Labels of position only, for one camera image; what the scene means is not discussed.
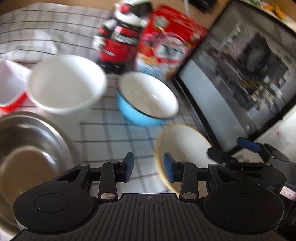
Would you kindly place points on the white appliance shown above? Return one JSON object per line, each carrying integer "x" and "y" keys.
{"x": 284, "y": 139}

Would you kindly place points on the blue enamel bowl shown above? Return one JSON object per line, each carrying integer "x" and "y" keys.
{"x": 148, "y": 95}

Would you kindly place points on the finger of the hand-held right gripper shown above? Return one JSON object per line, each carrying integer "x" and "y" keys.
{"x": 218, "y": 155}
{"x": 248, "y": 144}

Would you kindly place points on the black framed monitor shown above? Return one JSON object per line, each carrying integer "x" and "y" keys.
{"x": 242, "y": 76}

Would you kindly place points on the stainless steel bowl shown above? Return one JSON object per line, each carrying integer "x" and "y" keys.
{"x": 27, "y": 143}

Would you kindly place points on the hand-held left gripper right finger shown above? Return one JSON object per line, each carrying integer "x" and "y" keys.
{"x": 169, "y": 169}

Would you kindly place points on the red snack bag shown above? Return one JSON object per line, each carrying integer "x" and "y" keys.
{"x": 175, "y": 25}

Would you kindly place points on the red and white container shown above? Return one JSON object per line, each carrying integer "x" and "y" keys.
{"x": 10, "y": 81}

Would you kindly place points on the white bowl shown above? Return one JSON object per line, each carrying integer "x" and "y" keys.
{"x": 67, "y": 81}

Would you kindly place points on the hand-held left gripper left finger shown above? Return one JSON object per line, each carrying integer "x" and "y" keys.
{"x": 128, "y": 168}

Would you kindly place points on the white checked tablecloth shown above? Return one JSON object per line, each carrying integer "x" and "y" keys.
{"x": 115, "y": 139}

